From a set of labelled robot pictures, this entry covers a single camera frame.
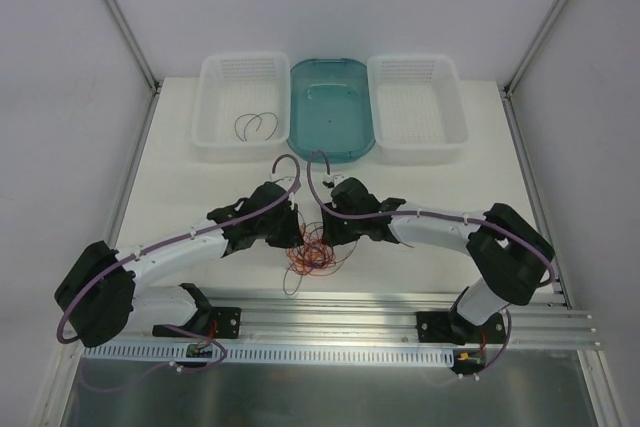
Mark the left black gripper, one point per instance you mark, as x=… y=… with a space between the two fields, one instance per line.
x=285 y=229

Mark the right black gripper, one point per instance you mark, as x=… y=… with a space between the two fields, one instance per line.
x=338 y=226

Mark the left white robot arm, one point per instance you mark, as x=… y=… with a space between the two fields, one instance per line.
x=108 y=291

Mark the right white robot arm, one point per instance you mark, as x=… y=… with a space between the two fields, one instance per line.
x=512 y=258

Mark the teal transparent plastic bin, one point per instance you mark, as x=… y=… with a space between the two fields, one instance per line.
x=330 y=109

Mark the left white perforated basket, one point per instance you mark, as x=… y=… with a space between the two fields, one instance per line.
x=242 y=107

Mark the white perforated basket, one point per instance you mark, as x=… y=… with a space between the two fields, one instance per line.
x=417 y=109
x=242 y=107

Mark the right white perforated basket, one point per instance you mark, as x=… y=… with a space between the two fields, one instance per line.
x=417 y=109

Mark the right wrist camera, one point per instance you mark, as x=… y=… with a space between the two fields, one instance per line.
x=330 y=181

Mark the aluminium mounting rail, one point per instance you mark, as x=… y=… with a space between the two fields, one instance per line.
x=545 y=323

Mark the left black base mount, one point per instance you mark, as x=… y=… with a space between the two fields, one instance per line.
x=225 y=321

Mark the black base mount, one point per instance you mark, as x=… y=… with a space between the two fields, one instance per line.
x=225 y=321
x=436 y=327

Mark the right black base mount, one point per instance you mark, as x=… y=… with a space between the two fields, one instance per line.
x=436 y=327

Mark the white slotted cable duct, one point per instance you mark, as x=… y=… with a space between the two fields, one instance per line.
x=274 y=354

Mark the right aluminium frame post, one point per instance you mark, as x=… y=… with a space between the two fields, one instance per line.
x=541 y=35

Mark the aluminium frame post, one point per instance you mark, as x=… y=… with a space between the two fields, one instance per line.
x=131 y=43
x=541 y=35

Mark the left aluminium frame post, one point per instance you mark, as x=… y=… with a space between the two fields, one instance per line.
x=131 y=43

